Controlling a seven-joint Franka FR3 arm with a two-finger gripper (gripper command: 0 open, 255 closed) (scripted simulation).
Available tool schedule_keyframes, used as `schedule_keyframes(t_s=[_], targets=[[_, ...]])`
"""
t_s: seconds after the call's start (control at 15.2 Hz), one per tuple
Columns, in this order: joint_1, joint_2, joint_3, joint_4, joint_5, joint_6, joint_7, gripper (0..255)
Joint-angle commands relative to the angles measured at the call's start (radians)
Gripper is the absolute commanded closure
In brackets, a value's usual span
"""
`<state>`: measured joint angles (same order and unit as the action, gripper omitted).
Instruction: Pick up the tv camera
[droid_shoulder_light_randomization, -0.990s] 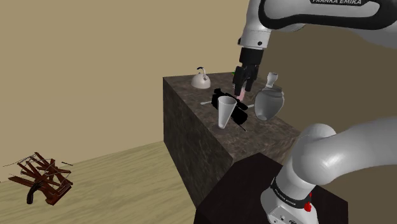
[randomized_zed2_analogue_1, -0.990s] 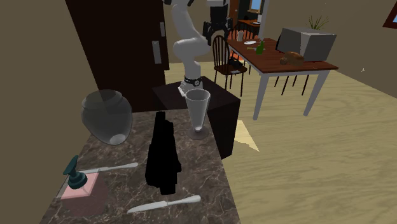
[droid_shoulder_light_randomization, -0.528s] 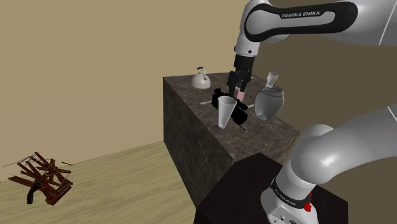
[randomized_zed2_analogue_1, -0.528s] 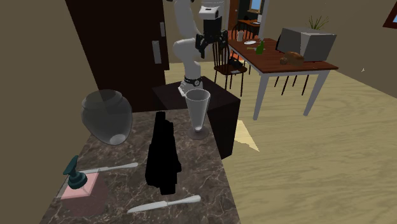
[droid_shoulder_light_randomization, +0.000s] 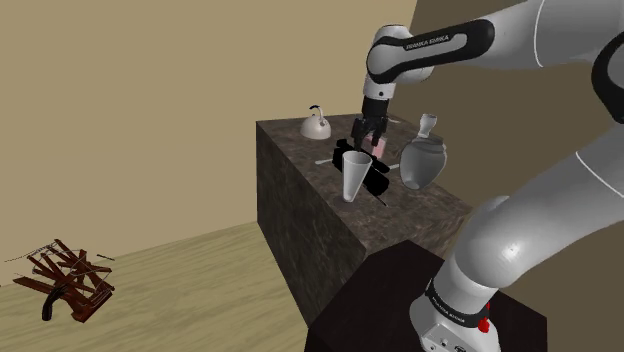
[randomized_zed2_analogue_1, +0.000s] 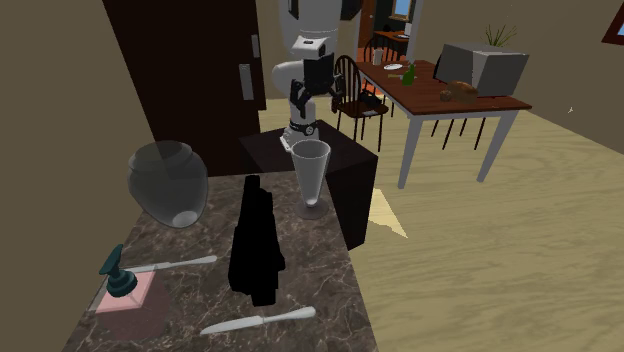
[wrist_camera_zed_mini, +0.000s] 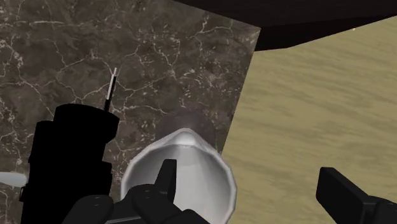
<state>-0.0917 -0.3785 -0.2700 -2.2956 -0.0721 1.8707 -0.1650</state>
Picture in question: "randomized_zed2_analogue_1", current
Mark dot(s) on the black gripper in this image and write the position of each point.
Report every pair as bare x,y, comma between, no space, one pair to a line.
320,72

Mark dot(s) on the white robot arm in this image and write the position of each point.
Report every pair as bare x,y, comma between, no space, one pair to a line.
308,22

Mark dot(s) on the dark wooden spindle chair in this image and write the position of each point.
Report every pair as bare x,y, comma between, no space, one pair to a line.
358,108
376,45

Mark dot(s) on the tall clear glass cup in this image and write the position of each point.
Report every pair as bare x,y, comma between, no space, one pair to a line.
310,168

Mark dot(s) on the dark robot stand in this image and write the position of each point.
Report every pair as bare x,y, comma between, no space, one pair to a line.
351,168

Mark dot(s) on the small wooden table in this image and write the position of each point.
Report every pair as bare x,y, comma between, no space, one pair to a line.
390,37

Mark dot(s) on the wooden dining table white legs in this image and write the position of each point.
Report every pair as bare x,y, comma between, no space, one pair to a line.
424,95

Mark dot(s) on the dark brown fridge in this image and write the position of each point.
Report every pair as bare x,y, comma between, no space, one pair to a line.
195,73

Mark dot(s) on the black irregular object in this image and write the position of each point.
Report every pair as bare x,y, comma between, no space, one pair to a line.
256,244

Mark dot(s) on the clear grey glass jar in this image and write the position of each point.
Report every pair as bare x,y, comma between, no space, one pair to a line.
168,183

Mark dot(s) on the green grass plant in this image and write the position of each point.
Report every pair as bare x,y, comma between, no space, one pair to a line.
498,36

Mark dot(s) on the silver table knife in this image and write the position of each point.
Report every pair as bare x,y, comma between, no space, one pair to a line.
187,262
253,322

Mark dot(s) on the pink soap dispenser teal pump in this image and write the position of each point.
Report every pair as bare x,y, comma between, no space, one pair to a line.
129,297

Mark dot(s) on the window with wooden frame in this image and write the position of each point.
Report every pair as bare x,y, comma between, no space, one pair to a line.
402,7

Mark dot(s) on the red framed wall picture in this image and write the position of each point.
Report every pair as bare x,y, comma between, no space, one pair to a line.
616,27

